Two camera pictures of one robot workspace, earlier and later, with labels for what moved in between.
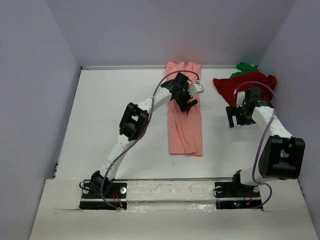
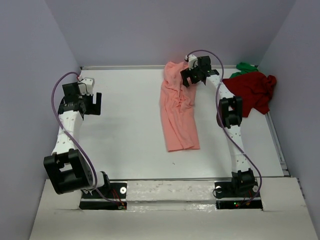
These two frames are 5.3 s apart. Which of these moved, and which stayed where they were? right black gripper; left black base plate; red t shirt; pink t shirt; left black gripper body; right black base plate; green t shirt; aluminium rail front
Moved: left black gripper body; right black gripper; pink t shirt
Stayed: aluminium rail front; left black base plate; right black base plate; red t shirt; green t shirt
